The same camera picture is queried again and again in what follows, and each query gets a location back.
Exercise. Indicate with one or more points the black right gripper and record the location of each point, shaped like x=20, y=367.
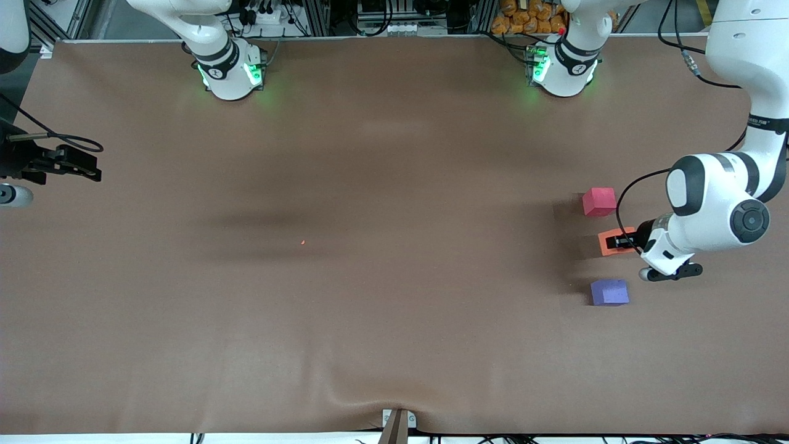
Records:
x=13, y=161

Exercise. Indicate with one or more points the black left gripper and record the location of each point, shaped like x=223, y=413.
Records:
x=641, y=236

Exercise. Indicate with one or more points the orange foam cube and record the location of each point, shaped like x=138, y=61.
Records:
x=603, y=242

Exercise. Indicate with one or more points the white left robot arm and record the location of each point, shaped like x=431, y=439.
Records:
x=709, y=209

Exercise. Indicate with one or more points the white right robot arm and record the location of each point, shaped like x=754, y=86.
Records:
x=228, y=74

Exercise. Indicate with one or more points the red foam cube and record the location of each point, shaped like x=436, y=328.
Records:
x=599, y=201

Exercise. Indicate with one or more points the purple foam cube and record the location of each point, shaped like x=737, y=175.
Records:
x=609, y=291

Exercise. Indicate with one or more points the metal corner clamp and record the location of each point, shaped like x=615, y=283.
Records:
x=47, y=51

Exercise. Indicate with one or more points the brown table mat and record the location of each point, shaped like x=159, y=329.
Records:
x=394, y=320

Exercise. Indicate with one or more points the white power strip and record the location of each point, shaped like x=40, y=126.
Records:
x=271, y=17

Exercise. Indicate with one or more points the pile of orange objects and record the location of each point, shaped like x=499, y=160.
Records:
x=524, y=18

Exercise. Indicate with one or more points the aluminium frame profile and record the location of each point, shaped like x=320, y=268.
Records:
x=43, y=32
x=484, y=17
x=315, y=18

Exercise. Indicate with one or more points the tapered grey post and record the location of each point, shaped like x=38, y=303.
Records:
x=396, y=431

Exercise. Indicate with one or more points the metal clamp bracket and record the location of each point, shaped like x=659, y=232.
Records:
x=386, y=420

